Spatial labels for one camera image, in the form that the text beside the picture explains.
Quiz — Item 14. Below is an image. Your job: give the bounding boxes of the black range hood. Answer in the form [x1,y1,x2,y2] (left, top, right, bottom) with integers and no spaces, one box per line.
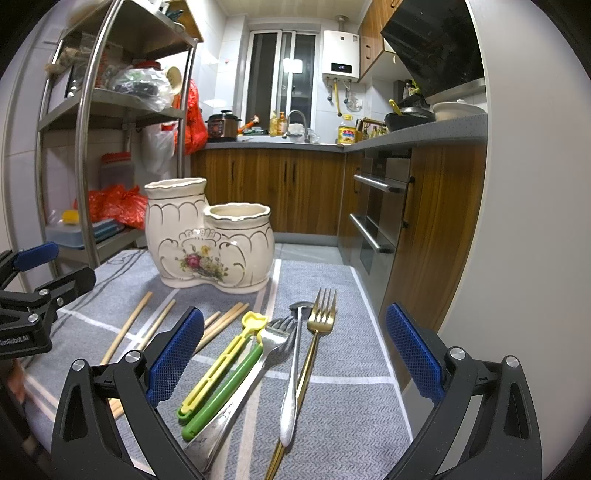
[382,0,484,97]

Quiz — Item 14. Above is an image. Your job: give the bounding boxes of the clear bag on shelf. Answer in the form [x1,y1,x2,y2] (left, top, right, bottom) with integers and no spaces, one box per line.
[109,68,175,111]

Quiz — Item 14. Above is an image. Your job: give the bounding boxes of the silver fork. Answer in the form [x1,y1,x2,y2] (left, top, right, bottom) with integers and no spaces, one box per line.
[184,316,297,473]

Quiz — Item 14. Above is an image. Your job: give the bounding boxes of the silver flower-end spoon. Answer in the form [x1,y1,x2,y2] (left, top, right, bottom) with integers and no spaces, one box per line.
[280,301,314,447]

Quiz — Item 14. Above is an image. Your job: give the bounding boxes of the yellow oil bottle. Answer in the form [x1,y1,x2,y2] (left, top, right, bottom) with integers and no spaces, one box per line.
[337,120,356,146]

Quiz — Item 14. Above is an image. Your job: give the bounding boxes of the yellow tulip plastic utensil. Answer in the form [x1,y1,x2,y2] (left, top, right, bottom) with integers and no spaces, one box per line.
[177,311,267,425]

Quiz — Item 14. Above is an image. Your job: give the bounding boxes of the white hanging plastic bag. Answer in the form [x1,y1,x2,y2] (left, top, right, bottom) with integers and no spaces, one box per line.
[141,123,176,175]

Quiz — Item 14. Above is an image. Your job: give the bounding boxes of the gold fork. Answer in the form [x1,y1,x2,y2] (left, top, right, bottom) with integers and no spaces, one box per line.
[266,288,337,479]

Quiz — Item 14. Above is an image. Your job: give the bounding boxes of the black wok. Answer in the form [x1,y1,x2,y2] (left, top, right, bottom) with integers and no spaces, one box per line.
[385,98,436,132]

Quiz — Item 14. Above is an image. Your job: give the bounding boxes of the electric pressure cooker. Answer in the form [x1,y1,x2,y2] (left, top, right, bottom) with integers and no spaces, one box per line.
[206,110,240,142]

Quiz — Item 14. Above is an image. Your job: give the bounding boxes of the red plastic bag on shelf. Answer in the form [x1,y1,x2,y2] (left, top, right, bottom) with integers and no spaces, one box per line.
[87,184,148,230]

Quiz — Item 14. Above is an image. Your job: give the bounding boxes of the stainless steel shelf rack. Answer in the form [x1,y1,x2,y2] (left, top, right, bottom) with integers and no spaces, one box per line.
[37,0,204,268]

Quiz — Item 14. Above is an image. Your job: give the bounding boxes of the red lid plastic container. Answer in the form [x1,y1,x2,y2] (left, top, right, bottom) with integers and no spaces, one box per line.
[99,152,135,190]

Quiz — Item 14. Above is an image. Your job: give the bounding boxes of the wooden base cabinets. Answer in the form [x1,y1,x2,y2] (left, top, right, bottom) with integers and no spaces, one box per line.
[189,138,488,393]

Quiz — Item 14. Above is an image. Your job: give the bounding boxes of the built-in steel oven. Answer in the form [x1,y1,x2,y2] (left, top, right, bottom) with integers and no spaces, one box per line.
[338,149,412,312]

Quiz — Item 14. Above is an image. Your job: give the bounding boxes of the cream ceramic double utensil holder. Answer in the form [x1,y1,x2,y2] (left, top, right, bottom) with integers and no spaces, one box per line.
[144,177,274,294]

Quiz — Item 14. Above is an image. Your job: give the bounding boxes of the grey striped table mat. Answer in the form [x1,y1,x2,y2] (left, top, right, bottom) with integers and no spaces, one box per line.
[22,248,415,480]

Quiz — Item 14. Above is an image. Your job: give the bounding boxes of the green plastic utensil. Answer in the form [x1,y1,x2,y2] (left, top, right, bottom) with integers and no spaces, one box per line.
[181,342,263,442]

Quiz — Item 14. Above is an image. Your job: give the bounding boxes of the kitchen faucet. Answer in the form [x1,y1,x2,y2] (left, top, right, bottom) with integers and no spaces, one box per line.
[283,109,311,144]

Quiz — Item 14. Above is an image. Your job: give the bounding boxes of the window with metal frame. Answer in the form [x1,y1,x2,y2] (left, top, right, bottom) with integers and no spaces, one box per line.
[240,29,320,129]

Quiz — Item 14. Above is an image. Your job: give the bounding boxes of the white water heater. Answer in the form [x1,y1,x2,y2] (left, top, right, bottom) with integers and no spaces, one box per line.
[321,30,361,82]

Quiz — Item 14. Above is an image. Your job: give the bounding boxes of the red hanging plastic bag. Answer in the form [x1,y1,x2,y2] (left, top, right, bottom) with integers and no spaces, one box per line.
[184,80,208,155]

